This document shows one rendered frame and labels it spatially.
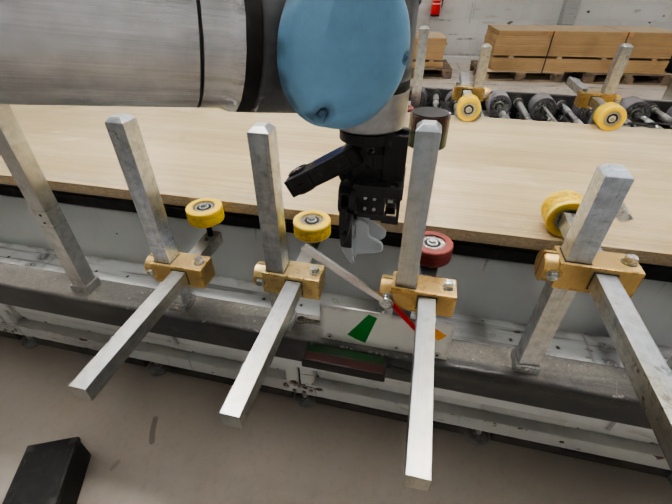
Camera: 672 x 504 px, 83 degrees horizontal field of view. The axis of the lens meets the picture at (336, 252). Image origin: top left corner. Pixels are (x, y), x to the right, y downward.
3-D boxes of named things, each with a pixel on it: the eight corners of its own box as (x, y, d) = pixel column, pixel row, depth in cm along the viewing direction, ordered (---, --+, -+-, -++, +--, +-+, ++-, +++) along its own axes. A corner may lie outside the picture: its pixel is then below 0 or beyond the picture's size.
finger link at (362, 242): (379, 278, 56) (384, 226, 50) (340, 272, 57) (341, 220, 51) (382, 265, 58) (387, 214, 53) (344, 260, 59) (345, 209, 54)
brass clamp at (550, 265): (632, 301, 58) (648, 276, 55) (538, 288, 60) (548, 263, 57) (617, 276, 62) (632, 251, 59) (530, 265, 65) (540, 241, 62)
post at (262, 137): (290, 341, 85) (267, 128, 56) (275, 339, 85) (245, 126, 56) (295, 330, 87) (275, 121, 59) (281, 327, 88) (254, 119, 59)
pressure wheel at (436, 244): (444, 300, 76) (454, 254, 69) (403, 294, 77) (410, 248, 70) (444, 275, 82) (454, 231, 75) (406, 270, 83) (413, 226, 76)
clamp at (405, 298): (452, 318, 69) (457, 297, 66) (378, 306, 71) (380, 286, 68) (451, 297, 73) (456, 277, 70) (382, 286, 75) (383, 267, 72)
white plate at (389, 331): (446, 361, 75) (455, 327, 69) (320, 338, 80) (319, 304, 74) (446, 359, 76) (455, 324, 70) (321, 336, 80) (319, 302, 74)
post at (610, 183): (525, 391, 77) (638, 173, 48) (507, 388, 77) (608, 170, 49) (522, 377, 80) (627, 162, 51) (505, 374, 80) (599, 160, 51)
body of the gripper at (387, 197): (396, 230, 50) (407, 141, 42) (333, 222, 51) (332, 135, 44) (401, 203, 56) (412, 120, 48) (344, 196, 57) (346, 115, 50)
